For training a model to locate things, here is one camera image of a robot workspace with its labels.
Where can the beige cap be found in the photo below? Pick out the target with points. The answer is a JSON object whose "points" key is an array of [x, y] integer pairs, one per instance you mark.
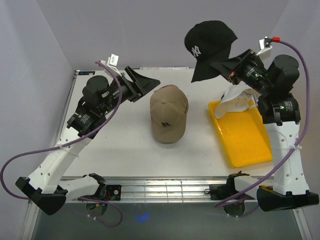
{"points": [[168, 114]]}

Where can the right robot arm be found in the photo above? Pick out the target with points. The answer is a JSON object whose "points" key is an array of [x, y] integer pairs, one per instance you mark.
{"points": [[281, 117]]}

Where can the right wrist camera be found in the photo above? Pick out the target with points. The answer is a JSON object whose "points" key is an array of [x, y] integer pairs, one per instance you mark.
{"points": [[265, 46]]}

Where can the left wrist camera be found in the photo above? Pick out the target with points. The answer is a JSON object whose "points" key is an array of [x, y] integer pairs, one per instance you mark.
{"points": [[110, 64]]}

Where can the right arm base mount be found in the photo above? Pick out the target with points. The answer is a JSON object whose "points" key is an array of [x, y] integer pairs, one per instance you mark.
{"points": [[219, 192]]}

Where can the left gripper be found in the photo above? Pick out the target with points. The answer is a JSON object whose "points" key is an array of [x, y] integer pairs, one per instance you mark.
{"points": [[141, 86]]}

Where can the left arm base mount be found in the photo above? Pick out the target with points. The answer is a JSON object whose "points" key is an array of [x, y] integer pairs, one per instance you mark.
{"points": [[110, 192]]}

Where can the black cap white logo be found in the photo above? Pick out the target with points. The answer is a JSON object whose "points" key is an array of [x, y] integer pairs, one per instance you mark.
{"points": [[209, 41]]}

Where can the yellow plastic tray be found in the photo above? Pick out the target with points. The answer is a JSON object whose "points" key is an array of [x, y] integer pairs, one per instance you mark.
{"points": [[243, 136]]}

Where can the aluminium table rail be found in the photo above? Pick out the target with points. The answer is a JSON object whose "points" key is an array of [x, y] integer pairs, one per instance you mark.
{"points": [[162, 190]]}

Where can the pink cap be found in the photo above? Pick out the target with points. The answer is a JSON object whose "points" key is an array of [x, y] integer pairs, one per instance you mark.
{"points": [[168, 86]]}

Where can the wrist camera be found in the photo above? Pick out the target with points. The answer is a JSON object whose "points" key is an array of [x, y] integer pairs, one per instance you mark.
{"points": [[110, 64], [265, 46]]}

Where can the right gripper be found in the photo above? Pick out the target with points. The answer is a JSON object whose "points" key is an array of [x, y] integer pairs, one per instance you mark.
{"points": [[226, 67]]}

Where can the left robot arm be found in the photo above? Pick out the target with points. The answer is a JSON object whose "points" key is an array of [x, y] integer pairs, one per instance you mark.
{"points": [[99, 102]]}

